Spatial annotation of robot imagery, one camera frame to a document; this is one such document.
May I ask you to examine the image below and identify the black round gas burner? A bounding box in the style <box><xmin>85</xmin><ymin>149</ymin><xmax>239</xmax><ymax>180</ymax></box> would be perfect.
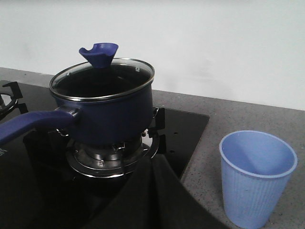
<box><xmin>66</xmin><ymin>133</ymin><xmax>160</xmax><ymax>178</ymax></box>

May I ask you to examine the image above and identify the black pot support grate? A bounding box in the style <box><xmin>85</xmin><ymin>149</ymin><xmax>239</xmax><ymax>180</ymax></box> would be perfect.
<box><xmin>23</xmin><ymin>107</ymin><xmax>165</xmax><ymax>173</ymax></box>

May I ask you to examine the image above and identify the dark blue saucepan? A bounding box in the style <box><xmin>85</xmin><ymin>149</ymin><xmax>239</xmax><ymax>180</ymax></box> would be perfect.
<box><xmin>0</xmin><ymin>57</ymin><xmax>155</xmax><ymax>146</ymax></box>

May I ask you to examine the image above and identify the light blue ribbed cup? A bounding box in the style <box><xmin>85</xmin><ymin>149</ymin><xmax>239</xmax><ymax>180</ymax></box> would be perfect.
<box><xmin>219</xmin><ymin>130</ymin><xmax>298</xmax><ymax>229</ymax></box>

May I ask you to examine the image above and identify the black glass gas stove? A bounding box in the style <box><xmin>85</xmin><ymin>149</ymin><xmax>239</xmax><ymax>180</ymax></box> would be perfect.
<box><xmin>0</xmin><ymin>83</ymin><xmax>209</xmax><ymax>229</ymax></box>

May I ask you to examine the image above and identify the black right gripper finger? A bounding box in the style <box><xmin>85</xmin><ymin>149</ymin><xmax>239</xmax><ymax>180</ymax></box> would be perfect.
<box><xmin>84</xmin><ymin>154</ymin><xmax>227</xmax><ymax>229</ymax></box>

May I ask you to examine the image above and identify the glass lid with blue knob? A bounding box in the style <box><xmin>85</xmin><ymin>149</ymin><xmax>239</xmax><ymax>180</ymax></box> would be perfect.
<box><xmin>50</xmin><ymin>42</ymin><xmax>155</xmax><ymax>102</ymax></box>

